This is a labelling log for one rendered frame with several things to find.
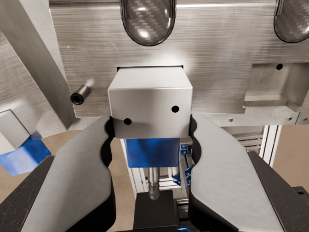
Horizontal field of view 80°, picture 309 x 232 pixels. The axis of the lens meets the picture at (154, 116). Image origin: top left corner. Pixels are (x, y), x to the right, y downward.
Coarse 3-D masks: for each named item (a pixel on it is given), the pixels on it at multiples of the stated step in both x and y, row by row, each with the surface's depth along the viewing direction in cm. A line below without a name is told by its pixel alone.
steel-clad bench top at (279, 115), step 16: (32, 0) 20; (32, 16) 21; (48, 16) 21; (48, 32) 22; (48, 48) 22; (256, 112) 27; (272, 112) 27; (288, 112) 27; (304, 112) 27; (80, 128) 28
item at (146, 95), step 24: (120, 72) 14; (144, 72) 14; (168, 72) 13; (120, 96) 11; (144, 96) 11; (168, 96) 11; (120, 120) 12; (144, 120) 12; (168, 120) 12; (144, 144) 14; (168, 144) 14
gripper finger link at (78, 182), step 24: (72, 144) 9; (96, 144) 9; (72, 168) 8; (96, 168) 8; (48, 192) 7; (72, 192) 7; (96, 192) 7; (48, 216) 6; (72, 216) 6; (96, 216) 6
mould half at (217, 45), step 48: (48, 0) 13; (96, 0) 13; (192, 0) 13; (240, 0) 13; (96, 48) 14; (144, 48) 14; (192, 48) 14; (240, 48) 14; (288, 48) 14; (96, 96) 16; (192, 96) 16; (240, 96) 16
